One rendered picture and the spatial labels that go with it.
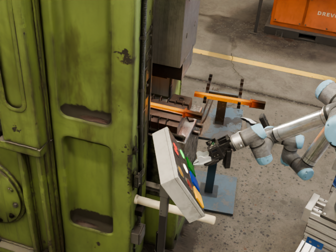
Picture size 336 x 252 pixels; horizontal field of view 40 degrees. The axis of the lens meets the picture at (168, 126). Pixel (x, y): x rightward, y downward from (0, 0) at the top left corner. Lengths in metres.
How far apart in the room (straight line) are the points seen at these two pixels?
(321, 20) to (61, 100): 4.26
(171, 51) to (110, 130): 0.48
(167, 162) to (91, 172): 0.71
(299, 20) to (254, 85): 1.43
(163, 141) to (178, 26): 0.53
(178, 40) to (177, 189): 0.70
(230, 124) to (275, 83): 1.96
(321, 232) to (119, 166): 1.09
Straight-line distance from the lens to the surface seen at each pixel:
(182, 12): 2.13
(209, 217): 2.50
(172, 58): 2.24
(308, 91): 5.02
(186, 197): 1.96
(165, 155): 1.99
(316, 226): 2.55
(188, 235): 3.25
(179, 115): 2.57
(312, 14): 6.02
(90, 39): 2.12
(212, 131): 3.05
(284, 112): 4.59
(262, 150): 2.17
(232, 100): 2.88
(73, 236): 2.93
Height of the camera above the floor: 2.46
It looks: 36 degrees down
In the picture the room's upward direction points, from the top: 4 degrees clockwise
